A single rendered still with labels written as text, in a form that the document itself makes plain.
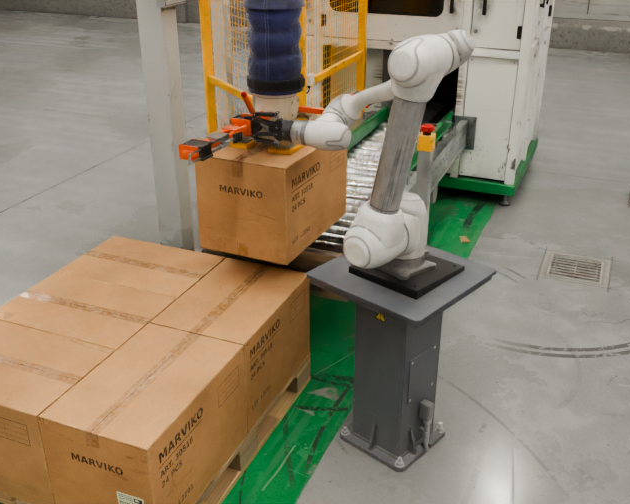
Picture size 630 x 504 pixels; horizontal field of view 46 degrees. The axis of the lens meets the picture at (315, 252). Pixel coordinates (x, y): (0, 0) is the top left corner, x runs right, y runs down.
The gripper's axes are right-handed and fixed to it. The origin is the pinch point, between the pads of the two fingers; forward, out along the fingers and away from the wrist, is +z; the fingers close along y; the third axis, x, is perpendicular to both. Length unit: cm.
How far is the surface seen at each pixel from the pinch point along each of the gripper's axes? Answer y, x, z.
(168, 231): 100, 92, 103
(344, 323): 120, 67, -17
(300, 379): 113, 4, -20
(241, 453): 110, -50, -20
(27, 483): 97, -104, 30
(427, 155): 29, 78, -52
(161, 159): 56, 92, 103
